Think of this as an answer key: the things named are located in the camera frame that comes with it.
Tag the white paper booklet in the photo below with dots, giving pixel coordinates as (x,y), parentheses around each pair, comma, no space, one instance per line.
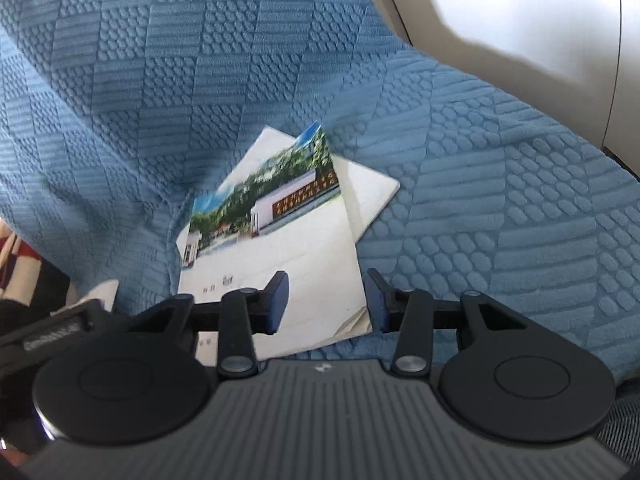
(350,179)

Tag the red black white striped blanket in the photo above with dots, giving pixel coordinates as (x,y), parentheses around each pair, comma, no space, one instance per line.
(30,279)

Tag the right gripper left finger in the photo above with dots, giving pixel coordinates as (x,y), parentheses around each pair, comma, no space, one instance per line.
(237,317)

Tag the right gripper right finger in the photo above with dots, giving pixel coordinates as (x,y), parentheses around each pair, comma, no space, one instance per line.
(413,316)

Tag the blue textured right pillow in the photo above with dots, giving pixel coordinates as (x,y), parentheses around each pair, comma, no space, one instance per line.
(493,196)

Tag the blue textured left pillow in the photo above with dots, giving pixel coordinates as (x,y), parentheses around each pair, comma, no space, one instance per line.
(114,113)

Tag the photo cover booklet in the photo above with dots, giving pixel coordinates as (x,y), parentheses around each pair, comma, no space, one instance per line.
(326,303)

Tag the blue textured pillow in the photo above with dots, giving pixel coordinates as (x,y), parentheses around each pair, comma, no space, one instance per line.
(114,113)
(493,196)

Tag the thin white flexible booklet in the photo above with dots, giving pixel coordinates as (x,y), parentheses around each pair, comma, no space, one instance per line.
(105,292)

